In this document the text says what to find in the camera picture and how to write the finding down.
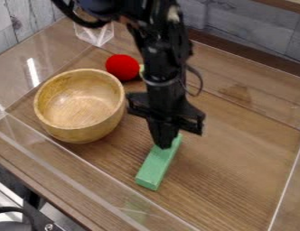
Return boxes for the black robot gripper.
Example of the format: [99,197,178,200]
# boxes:
[127,76,206,149]

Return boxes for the green rectangular block stick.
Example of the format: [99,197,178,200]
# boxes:
[135,134,182,191]

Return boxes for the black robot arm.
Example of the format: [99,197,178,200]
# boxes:
[51,0,206,149]

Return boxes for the brown wooden bowl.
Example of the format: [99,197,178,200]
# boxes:
[32,69,125,143]

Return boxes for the red plush radish toy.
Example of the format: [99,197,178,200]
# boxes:
[106,54,141,82]

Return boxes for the black stand under table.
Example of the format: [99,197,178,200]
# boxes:
[0,202,66,231]

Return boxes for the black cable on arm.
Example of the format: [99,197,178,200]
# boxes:
[183,64,205,97]

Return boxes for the clear acrylic tray wall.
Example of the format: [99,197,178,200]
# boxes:
[0,110,199,231]

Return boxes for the clear acrylic corner bracket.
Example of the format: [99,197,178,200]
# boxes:
[74,23,114,47]

